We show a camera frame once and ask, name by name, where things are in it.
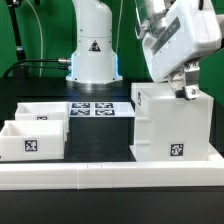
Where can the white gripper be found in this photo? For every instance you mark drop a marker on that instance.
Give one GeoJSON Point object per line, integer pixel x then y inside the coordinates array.
{"type": "Point", "coordinates": [191, 33]}

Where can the white drawer cabinet frame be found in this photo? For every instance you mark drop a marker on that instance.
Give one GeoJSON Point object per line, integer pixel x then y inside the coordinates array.
{"type": "Point", "coordinates": [167, 128]}

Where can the white front drawer box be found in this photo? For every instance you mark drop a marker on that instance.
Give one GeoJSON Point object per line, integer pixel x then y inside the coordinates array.
{"type": "Point", "coordinates": [32, 140]}

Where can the white drawer box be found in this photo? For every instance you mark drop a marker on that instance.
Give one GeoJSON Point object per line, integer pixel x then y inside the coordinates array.
{"type": "Point", "coordinates": [42, 110]}
{"type": "Point", "coordinates": [32, 140]}

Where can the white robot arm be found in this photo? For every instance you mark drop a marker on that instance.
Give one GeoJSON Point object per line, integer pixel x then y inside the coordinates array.
{"type": "Point", "coordinates": [94, 63]}

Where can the white rear drawer box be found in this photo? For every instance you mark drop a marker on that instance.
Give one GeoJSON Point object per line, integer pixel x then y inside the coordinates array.
{"type": "Point", "coordinates": [42, 110]}

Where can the white marker tag plate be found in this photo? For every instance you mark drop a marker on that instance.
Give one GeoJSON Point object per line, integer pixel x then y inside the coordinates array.
{"type": "Point", "coordinates": [101, 109]}

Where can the white L-shaped boundary fence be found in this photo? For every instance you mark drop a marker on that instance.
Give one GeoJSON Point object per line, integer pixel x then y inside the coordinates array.
{"type": "Point", "coordinates": [37, 176]}

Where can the black camera stand pole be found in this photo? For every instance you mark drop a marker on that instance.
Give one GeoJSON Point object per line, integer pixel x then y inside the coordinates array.
{"type": "Point", "coordinates": [19, 71]}

